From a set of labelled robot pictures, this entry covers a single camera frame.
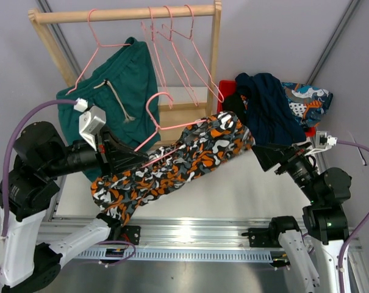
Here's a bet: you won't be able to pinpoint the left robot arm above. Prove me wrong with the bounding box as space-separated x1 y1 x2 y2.
0 121 148 292

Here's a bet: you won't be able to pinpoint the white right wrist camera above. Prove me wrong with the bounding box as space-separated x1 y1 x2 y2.
307 131 337 155

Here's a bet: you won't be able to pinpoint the navy blue shorts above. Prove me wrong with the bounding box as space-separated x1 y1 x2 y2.
235 73 306 145

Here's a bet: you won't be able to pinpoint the red plastic bin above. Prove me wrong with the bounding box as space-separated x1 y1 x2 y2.
218 80 316 137

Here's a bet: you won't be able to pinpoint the pink hanger of navy shorts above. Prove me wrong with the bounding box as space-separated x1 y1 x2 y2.
141 6 169 93

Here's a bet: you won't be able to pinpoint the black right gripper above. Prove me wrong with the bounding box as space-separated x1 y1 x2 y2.
251 141 321 203

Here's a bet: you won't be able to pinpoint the orange camouflage shorts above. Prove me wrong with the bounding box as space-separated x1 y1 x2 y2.
91 111 256 226

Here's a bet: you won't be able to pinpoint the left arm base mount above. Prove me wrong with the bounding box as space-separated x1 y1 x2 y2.
107 225 141 245

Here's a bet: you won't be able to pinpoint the black shorts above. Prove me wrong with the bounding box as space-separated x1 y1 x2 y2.
222 93 246 123

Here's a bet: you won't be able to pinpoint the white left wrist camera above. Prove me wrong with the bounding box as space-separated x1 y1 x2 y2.
74 98 106 151

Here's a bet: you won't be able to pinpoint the wooden clothes rack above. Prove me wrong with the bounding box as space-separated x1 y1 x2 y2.
27 0 223 147

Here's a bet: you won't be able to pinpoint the pink hanger of green shorts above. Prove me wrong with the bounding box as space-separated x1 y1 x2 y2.
65 8 132 96

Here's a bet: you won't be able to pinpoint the pink hanger of black shorts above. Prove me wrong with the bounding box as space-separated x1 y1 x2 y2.
163 4 224 106

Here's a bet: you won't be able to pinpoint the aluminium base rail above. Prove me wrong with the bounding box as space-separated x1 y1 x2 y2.
37 217 364 262

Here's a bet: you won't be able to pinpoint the blue orange patterned shorts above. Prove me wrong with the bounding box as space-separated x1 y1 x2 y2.
281 82 334 129

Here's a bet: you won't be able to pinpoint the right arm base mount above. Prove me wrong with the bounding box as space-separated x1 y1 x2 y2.
241 227 281 248

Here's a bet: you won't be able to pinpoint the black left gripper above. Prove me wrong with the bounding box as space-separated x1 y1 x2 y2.
45 124 151 179

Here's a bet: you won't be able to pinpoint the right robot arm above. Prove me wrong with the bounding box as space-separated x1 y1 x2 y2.
252 143 351 292

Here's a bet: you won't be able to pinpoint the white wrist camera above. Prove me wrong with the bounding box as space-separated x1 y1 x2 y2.
307 131 337 155
74 98 106 151

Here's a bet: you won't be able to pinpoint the green shorts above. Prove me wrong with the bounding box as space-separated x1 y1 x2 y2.
56 36 162 183

